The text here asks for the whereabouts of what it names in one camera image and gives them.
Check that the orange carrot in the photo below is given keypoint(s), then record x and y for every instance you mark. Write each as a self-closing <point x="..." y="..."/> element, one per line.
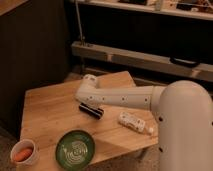
<point x="23" y="155"/>

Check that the black handle on shelf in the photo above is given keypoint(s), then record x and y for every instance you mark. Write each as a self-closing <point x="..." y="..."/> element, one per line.
<point x="184" y="63"/>

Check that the green patterned plate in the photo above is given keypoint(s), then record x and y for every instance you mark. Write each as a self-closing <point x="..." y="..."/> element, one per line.
<point x="75" y="150"/>

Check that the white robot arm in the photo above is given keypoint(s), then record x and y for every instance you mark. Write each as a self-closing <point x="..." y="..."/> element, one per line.
<point x="185" y="116"/>

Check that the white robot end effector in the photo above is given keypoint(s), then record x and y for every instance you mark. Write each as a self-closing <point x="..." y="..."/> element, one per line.
<point x="89" y="84"/>

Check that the white metal shelf rack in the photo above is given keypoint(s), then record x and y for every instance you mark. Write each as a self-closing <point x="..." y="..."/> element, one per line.
<point x="140" y="37"/>

